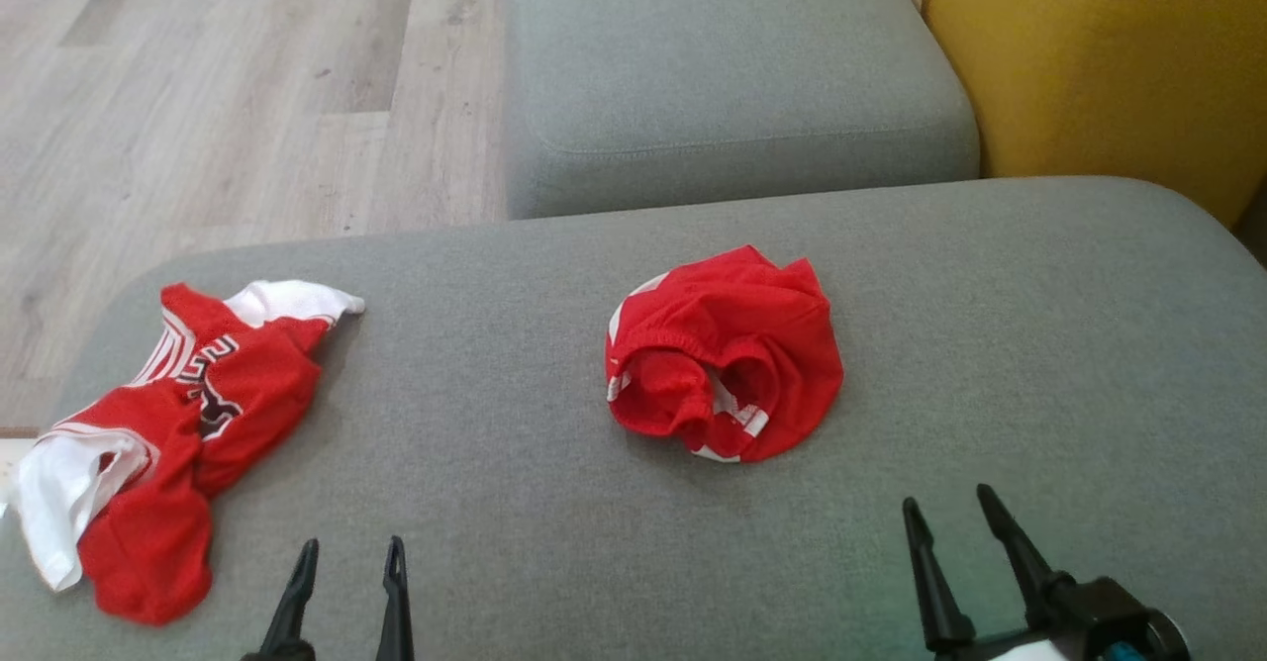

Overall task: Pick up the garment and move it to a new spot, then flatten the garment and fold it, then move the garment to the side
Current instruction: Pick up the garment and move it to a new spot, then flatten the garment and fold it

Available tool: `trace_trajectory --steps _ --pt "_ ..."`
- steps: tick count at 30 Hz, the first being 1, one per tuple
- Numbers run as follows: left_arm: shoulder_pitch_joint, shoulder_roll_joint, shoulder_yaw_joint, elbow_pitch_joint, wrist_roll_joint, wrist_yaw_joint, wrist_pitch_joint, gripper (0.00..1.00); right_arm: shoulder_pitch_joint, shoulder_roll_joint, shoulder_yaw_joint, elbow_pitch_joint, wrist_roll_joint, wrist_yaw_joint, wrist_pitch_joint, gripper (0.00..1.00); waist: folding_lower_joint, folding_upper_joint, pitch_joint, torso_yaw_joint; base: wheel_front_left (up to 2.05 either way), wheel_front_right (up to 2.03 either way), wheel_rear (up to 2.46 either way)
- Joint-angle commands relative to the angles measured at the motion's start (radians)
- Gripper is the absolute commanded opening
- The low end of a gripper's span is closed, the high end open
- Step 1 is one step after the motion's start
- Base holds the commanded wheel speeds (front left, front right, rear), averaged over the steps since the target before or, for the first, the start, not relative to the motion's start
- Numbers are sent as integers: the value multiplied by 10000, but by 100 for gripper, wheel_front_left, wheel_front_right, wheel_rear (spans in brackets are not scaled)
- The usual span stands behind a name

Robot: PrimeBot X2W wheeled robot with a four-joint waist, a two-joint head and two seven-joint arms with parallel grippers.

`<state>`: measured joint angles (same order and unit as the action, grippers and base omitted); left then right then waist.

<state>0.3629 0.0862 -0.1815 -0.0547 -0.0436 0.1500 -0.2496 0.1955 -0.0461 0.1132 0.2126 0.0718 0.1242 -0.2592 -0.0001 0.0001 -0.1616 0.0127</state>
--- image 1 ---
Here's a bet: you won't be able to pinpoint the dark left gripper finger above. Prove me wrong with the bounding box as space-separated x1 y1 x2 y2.
375 536 415 661
243 539 320 661

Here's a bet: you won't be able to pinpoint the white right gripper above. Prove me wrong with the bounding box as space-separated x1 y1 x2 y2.
902 484 1075 661

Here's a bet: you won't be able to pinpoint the red and white basketball jersey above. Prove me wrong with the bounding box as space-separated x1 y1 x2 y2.
5 280 365 625

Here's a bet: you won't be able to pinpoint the large grey sofa seat cushion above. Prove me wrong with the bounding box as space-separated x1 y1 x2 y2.
0 176 1267 661

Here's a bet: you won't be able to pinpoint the red basketball shorts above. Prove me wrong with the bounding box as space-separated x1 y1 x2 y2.
604 244 845 464

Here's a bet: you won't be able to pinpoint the yellow cushion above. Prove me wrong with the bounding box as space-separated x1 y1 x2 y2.
916 0 1267 229

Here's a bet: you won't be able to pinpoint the grey sofa chaise cushion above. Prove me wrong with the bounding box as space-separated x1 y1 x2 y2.
505 0 981 220

